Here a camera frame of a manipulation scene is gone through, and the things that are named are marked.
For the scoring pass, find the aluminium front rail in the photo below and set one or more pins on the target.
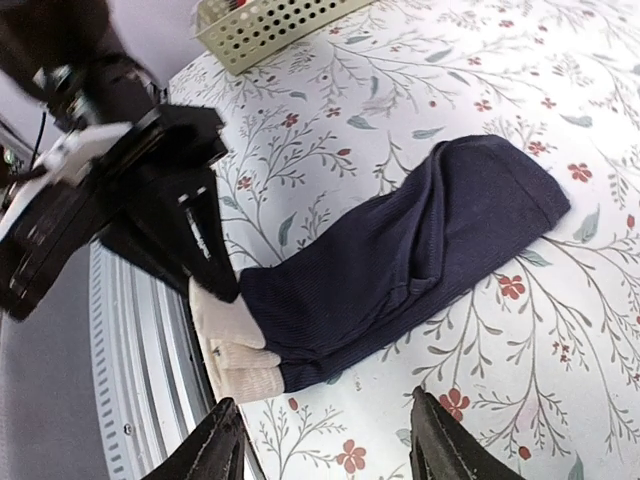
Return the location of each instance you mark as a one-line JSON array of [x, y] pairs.
[[150, 384]]

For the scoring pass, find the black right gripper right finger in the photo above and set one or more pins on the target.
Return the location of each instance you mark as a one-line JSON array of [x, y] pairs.
[[442, 449]]

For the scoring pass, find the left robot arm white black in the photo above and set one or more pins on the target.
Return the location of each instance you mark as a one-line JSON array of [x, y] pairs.
[[68, 56]]

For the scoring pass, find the cream perforated laundry basket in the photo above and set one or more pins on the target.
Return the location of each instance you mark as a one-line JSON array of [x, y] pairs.
[[241, 34]]

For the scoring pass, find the navy underwear with cream waistband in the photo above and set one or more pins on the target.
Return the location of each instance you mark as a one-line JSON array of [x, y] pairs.
[[473, 204]]

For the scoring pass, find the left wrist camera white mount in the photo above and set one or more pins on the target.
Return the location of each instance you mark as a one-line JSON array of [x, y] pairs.
[[68, 160]]

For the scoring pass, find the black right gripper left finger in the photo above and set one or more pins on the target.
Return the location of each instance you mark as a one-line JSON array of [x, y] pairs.
[[215, 450]]

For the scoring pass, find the floral tablecloth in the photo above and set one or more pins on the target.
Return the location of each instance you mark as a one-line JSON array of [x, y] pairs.
[[539, 361]]

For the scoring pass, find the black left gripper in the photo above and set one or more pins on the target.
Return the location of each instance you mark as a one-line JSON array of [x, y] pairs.
[[152, 199]]

